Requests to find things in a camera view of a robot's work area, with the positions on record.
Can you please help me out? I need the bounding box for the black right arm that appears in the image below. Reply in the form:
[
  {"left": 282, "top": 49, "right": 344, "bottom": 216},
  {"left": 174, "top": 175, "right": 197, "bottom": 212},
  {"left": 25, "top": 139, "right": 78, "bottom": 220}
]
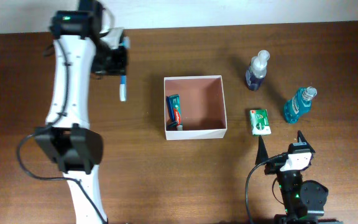
[{"left": 254, "top": 131, "right": 340, "bottom": 224}]

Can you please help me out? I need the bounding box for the blue mouthwash bottle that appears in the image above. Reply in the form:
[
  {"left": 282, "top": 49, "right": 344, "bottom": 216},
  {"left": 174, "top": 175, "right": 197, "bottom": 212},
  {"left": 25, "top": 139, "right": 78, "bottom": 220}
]
[{"left": 283, "top": 86, "right": 317, "bottom": 124}]

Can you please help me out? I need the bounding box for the blue white toothbrush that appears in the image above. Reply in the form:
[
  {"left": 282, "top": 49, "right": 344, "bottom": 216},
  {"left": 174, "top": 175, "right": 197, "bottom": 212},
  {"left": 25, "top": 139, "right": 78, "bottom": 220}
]
[{"left": 119, "top": 36, "right": 131, "bottom": 102}]

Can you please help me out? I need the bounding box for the green soap bar pack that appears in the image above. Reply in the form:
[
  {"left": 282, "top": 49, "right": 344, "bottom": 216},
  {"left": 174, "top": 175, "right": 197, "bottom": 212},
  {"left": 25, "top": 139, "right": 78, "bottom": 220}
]
[{"left": 249, "top": 110, "right": 272, "bottom": 136}]

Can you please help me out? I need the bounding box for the pink white open box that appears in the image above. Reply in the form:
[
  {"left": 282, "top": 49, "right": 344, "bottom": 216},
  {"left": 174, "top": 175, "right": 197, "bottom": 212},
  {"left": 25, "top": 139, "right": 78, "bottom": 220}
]
[{"left": 163, "top": 75, "right": 227, "bottom": 140}]

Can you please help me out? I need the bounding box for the red green toothpaste tube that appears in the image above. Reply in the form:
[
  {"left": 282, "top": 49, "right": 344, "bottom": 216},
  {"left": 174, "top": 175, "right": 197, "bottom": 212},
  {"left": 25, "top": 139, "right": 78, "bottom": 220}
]
[{"left": 169, "top": 94, "right": 183, "bottom": 131}]

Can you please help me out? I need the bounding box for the purple foam soap bottle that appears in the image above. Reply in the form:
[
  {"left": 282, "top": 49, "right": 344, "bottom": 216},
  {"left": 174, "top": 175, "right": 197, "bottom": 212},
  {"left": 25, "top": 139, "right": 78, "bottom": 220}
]
[{"left": 245, "top": 50, "right": 270, "bottom": 91}]

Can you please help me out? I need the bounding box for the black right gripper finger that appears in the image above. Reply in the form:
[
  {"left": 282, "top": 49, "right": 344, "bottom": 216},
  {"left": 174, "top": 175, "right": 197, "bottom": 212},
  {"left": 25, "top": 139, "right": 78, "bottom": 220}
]
[
  {"left": 297, "top": 130, "right": 308, "bottom": 145},
  {"left": 255, "top": 136, "right": 269, "bottom": 165}
]

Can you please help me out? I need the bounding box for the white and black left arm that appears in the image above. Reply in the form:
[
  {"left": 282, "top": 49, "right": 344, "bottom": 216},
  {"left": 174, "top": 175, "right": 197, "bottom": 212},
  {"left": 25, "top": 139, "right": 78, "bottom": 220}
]
[{"left": 34, "top": 1, "right": 130, "bottom": 223}]

